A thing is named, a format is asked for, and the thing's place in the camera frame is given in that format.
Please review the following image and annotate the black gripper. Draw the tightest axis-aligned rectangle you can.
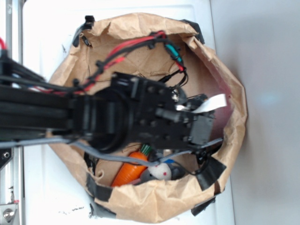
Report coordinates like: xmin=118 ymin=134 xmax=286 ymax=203
xmin=110 ymin=73 xmax=214 ymax=150

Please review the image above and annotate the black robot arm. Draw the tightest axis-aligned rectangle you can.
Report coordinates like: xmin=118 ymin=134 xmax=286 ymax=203
xmin=0 ymin=55 xmax=213 ymax=153

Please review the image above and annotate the grey plush mouse toy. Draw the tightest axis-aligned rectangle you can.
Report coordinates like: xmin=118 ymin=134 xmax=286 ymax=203
xmin=129 ymin=162 xmax=186 ymax=185

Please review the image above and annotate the orange plastic toy carrot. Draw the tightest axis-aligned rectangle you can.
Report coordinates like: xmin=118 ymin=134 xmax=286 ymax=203
xmin=111 ymin=144 xmax=151 ymax=187

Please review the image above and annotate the brown paper bag bin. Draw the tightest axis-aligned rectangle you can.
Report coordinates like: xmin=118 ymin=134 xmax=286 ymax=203
xmin=50 ymin=13 xmax=247 ymax=223

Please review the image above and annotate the white flat ribbon cable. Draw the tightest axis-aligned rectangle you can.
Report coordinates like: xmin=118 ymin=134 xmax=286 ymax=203
xmin=175 ymin=94 xmax=228 ymax=114

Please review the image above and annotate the grey cable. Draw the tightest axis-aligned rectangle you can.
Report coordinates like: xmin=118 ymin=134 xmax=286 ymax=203
xmin=0 ymin=136 xmax=224 ymax=165

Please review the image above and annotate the red and black wire bundle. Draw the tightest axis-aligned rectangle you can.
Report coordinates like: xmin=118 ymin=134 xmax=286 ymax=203
xmin=0 ymin=30 xmax=189 ymax=97

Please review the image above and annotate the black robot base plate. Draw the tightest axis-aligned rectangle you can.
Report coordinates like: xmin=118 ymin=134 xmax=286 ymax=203
xmin=0 ymin=148 xmax=13 ymax=170

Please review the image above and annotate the silver metal frame rail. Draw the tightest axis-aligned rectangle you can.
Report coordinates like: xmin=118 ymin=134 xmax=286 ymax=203
xmin=0 ymin=0 xmax=25 ymax=225

